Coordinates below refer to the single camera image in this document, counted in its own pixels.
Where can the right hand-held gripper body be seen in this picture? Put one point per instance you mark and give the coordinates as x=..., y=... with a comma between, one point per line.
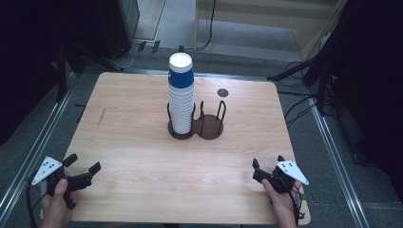
x=282, y=182

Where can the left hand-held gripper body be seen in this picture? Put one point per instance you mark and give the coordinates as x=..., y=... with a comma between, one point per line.
x=80, y=182

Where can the stack of paper cups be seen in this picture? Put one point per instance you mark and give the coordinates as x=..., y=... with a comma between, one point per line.
x=181, y=110

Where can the person's right hand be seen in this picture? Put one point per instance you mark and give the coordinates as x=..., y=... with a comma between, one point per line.
x=285, y=209

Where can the person's left hand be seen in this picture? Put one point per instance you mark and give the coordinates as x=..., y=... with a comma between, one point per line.
x=55, y=212

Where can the dark round table grommet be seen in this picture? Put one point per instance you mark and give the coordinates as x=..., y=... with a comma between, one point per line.
x=222, y=92

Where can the black tripod stand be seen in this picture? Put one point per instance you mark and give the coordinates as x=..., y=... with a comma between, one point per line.
x=321, y=82

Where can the black stand with slanted legs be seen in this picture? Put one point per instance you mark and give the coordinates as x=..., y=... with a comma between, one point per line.
x=61, y=72

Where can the black curtain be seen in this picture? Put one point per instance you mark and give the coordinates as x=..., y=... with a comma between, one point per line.
x=22, y=63
x=374, y=79

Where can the dark cabinet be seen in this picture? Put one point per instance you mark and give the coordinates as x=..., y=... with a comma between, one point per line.
x=117, y=25

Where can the metal floor rail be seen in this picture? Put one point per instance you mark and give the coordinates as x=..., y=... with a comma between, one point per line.
x=34, y=152
x=339, y=164

